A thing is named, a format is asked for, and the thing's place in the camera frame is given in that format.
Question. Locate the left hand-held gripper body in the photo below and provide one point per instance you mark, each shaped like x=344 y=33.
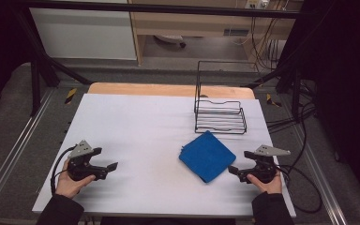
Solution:
x=81 y=168

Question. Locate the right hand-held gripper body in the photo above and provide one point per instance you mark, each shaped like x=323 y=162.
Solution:
x=264 y=168

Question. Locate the blue towel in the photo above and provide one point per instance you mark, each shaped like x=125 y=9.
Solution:
x=206 y=156

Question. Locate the person's right hand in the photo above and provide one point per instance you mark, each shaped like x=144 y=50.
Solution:
x=268 y=187

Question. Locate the person's left hand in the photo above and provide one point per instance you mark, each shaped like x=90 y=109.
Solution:
x=70 y=186

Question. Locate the white table mat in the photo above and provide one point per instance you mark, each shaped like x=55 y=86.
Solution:
x=143 y=146

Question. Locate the wooden table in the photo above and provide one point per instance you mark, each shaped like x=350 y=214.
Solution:
x=143 y=89

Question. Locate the white cabinet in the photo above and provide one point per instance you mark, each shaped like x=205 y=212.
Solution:
x=84 y=34

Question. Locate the office chair base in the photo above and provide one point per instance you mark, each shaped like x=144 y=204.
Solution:
x=170 y=39

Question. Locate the wooden desk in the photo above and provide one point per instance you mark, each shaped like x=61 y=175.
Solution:
x=200 y=23

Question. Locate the white power strip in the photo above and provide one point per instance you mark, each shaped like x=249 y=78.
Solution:
x=256 y=3

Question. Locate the aluminium rail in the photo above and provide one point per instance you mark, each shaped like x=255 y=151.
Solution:
x=15 y=146
x=322 y=184

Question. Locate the black metal frame stand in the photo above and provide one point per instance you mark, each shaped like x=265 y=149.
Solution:
x=37 y=78
x=295 y=90

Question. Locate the black metal frame bar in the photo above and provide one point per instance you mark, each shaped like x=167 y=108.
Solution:
x=168 y=8

